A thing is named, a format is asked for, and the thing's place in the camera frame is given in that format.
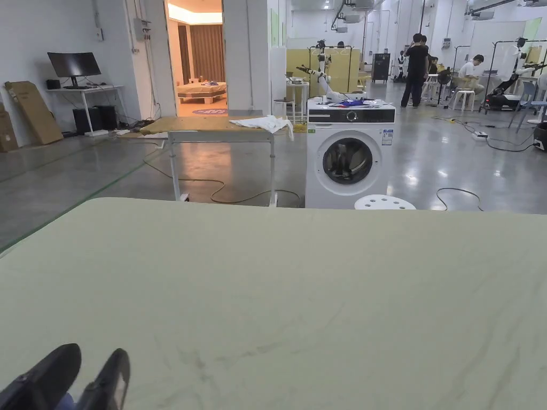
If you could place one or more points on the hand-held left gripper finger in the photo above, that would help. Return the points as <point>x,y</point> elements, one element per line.
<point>47,373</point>
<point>107,380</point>

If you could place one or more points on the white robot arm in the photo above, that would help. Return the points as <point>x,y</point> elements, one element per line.
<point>324,79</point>

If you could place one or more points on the bed with pale green sheet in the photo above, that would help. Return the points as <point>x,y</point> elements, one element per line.
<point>273,299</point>

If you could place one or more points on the black computer tower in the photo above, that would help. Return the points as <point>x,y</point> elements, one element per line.
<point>87,118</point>

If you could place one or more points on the flat brown carton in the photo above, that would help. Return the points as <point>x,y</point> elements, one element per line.
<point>36,113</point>

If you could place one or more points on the white desk with black monitor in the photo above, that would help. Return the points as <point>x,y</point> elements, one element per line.
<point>81,87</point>

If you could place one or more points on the wooden bed with beige sheet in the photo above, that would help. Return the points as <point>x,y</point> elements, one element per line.
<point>201,89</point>

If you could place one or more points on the white washing machine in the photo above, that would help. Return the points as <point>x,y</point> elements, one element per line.
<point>349,158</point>

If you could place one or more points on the black cabinet on wheels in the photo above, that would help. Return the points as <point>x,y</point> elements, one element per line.
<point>380,67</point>

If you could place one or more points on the group of people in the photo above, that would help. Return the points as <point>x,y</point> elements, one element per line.
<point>415,68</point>

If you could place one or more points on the white power strip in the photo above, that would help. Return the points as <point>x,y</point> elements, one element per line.
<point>480,134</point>

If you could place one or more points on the black standing fan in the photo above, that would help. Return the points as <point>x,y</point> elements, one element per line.
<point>443,79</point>

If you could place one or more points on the black and white robot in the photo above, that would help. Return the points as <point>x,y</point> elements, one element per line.
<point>510,85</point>

